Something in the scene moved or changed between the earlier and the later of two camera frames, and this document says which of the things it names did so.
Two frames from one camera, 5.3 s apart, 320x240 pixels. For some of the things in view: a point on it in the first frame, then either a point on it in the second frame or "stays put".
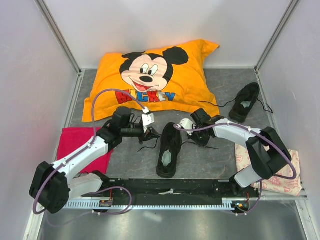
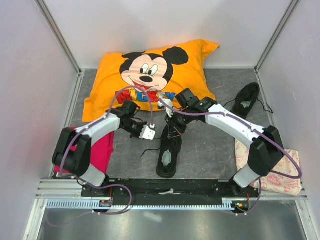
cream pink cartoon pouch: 290,187 stays put
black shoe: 171,143 stays put
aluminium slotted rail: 228,204 stays put
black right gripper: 201,143 -> 172,121
